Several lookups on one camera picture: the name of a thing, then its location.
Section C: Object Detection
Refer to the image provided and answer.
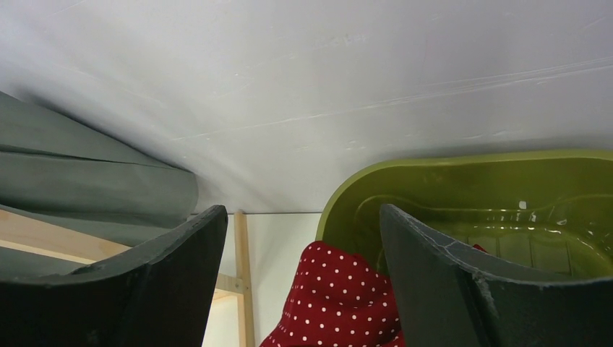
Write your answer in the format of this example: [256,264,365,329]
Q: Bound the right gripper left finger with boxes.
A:
[1,205,228,346]

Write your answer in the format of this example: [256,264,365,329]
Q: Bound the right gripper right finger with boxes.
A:
[380,204,612,346]

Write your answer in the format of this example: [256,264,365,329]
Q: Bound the plain red skirt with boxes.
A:
[473,244,488,254]

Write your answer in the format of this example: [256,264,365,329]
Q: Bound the red polka dot skirt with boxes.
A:
[261,241,406,347]

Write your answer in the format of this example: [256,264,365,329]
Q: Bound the grey pleated skirt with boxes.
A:
[0,90,200,281]

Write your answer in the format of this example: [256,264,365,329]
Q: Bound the green plastic laundry basket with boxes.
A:
[317,150,612,279]

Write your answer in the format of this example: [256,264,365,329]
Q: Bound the wooden clothes rack frame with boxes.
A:
[1,211,254,346]

